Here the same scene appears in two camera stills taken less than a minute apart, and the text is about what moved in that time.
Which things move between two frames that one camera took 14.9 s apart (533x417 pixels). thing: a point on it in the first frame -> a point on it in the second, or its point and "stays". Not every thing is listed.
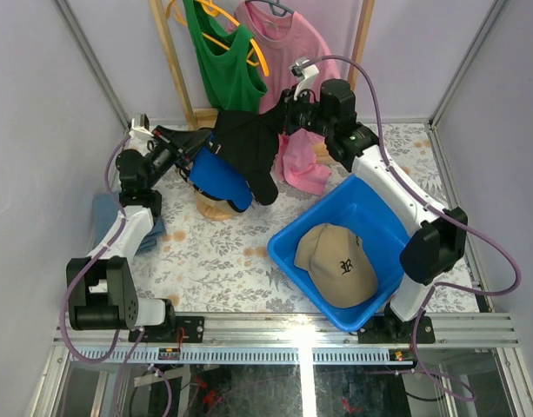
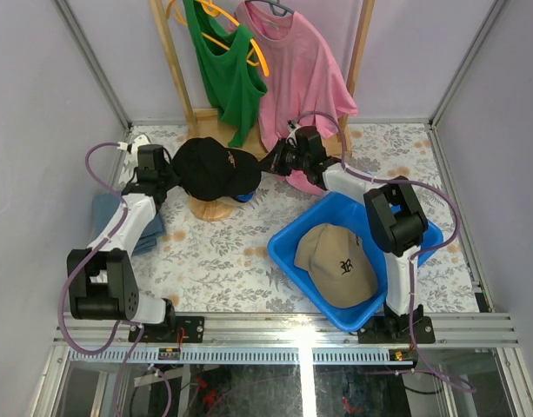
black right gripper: (282, 118) -> (274, 162)
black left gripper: (170, 145) -> (170, 177)
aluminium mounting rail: (293, 339) stays
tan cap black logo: (339, 269) stays
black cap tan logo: (249, 142) -> (210, 172)
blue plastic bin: (357, 206) stays
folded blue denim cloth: (106, 208) stays
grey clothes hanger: (271, 3) stays
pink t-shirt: (293, 56) stays
